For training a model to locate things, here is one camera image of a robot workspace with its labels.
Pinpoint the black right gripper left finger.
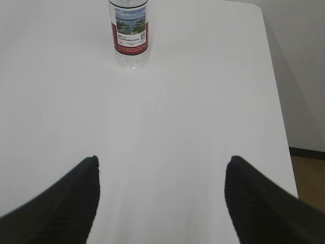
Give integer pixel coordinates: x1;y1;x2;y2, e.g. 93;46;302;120
1;156;101;243

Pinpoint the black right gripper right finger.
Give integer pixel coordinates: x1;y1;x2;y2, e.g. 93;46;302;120
224;156;324;243

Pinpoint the clear plastic water bottle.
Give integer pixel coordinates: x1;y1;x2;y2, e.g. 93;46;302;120
108;0;149;69

